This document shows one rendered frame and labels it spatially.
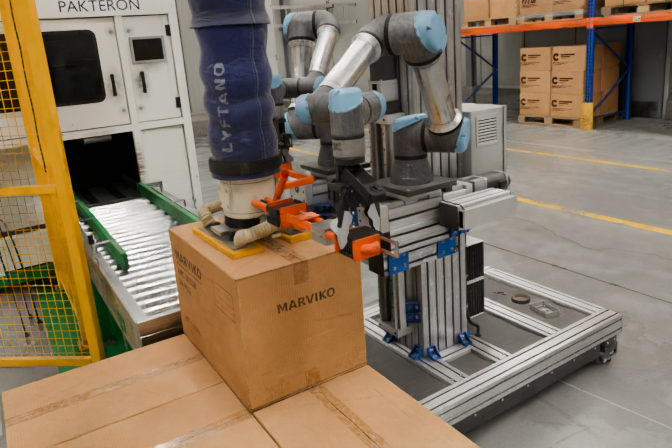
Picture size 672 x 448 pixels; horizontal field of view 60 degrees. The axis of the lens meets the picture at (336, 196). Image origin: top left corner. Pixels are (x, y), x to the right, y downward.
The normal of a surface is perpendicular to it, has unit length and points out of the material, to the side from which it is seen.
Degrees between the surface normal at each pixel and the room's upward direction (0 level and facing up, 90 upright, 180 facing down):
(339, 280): 90
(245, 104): 69
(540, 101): 87
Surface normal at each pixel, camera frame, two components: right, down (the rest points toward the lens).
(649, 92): -0.83, 0.20
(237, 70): 0.22, 0.00
